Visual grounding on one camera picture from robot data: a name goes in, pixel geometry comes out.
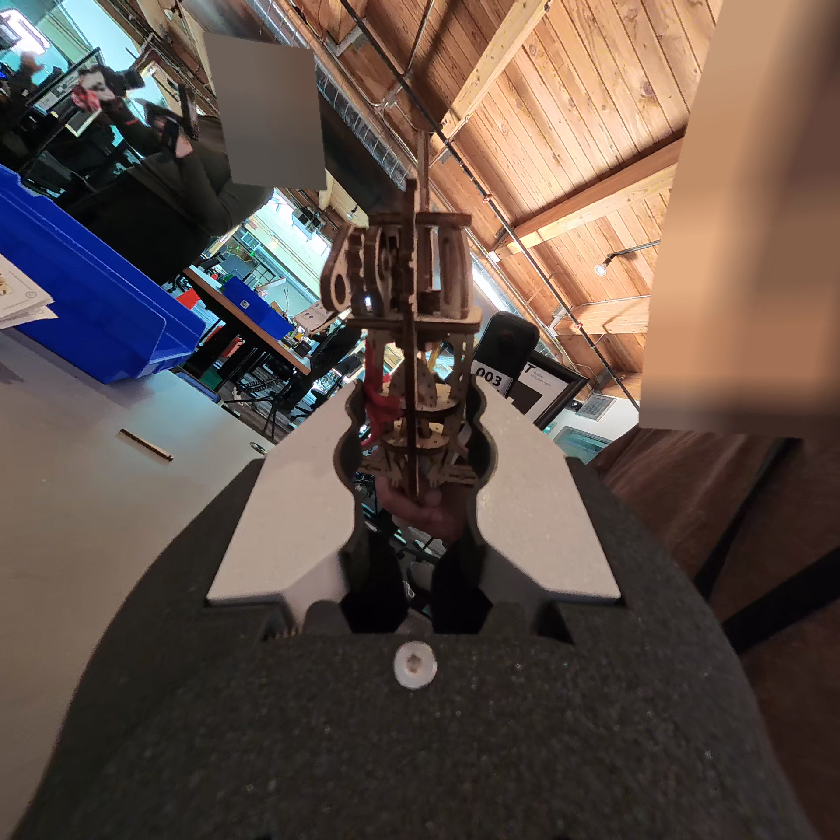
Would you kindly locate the person's right hand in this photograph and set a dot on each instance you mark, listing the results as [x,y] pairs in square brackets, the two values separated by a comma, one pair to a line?
[420,510]

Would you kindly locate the wooden work table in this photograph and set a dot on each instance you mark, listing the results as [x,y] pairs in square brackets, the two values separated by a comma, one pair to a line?
[262,338]

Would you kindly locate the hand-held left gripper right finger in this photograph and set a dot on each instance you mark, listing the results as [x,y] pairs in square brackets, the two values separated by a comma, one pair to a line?
[544,525]

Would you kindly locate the wooden mechanical model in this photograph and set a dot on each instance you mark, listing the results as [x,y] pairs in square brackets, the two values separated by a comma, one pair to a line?
[394,262]

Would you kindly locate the silver ventilation duct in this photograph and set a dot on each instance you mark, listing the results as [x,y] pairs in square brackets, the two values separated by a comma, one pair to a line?
[367,131]

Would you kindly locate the small blue plastic bin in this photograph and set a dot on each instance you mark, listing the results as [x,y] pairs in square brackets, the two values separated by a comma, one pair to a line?
[262,315]

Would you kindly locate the small wooden stick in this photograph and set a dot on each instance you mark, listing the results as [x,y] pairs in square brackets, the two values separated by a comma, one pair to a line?
[145,444]

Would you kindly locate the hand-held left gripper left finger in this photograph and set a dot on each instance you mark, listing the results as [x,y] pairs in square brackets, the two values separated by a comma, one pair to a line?
[282,525]

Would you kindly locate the white printed paper sheet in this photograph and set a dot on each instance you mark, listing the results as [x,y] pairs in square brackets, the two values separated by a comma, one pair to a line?
[19,295]

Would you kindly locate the white vent grille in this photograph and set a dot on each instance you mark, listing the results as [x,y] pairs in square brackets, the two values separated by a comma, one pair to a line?
[594,405]

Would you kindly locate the ceiling spot lamp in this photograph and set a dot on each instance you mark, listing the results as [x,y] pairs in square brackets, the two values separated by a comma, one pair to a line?
[600,269]

